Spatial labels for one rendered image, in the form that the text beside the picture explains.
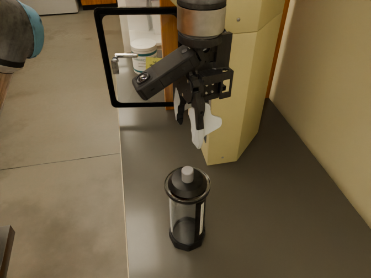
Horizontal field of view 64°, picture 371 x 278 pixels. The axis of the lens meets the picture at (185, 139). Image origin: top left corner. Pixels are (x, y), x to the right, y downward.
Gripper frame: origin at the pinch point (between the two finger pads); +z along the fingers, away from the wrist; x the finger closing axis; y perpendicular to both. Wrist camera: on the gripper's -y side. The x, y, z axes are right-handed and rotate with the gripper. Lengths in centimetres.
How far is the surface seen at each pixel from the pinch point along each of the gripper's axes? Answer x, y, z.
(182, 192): -2.9, -2.0, 14.3
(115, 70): 61, -1, 14
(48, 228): 95, -52, 132
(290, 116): 33, 66, 36
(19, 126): 219, -66, 131
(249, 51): 19.4, 27.8, -4.9
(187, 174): -1.3, 0.1, 11.0
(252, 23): 19.5, 27.1, -12.3
